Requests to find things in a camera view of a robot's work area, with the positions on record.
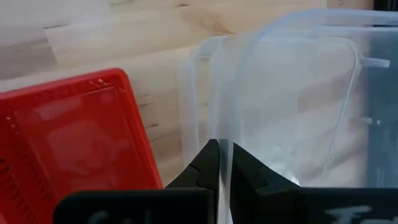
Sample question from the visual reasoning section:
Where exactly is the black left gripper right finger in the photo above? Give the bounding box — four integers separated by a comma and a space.
229, 142, 398, 224

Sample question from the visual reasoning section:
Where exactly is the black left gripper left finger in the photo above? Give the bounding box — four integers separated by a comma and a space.
54, 139, 221, 224

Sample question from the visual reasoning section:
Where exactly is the clear plastic basket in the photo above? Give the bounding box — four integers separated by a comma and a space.
178, 8, 398, 175
191, 26, 398, 190
216, 35, 364, 224

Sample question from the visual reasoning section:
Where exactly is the red plastic basket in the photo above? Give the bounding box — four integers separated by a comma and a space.
0, 67, 165, 224

